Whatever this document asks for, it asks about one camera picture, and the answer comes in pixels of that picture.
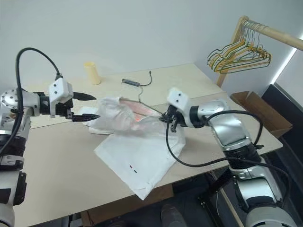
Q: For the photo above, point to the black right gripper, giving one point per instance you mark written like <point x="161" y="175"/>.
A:
<point x="176" y="118"/>

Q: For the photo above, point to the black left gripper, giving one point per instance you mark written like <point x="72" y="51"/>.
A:
<point x="62" y="109"/>

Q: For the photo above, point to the white shorts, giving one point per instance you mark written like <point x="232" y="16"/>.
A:
<point x="132" y="153"/>

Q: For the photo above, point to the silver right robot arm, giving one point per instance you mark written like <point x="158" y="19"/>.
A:
<point x="227" y="123"/>

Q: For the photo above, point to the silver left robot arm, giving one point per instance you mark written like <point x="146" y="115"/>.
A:
<point x="28" y="101"/>

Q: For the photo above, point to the pale yellow plastic cup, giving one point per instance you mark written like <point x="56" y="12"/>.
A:
<point x="93" y="73"/>

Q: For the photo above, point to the dark rounded shape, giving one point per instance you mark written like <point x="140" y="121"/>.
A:
<point x="174" y="215"/>

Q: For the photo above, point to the brown cardboard box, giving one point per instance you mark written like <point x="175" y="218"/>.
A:
<point x="267" y="111"/>

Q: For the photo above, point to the thin wooden strip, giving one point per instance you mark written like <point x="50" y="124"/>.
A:
<point x="229" y="208"/>

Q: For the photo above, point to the dark panel with light edge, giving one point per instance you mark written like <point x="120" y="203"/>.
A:
<point x="284" y="106"/>

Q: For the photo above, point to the wooden clothes rack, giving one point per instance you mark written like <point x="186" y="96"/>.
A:
<point x="272" y="32"/>

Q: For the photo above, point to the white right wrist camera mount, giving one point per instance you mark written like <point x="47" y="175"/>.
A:
<point x="180" y="100"/>

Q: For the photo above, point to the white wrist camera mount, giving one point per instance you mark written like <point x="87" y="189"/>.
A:
<point x="180" y="100"/>
<point x="59" y="91"/>

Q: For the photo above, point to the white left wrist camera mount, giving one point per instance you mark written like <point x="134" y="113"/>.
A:
<point x="59" y="91"/>

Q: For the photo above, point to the black metal base frame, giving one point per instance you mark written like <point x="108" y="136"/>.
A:
<point x="220" y="182"/>

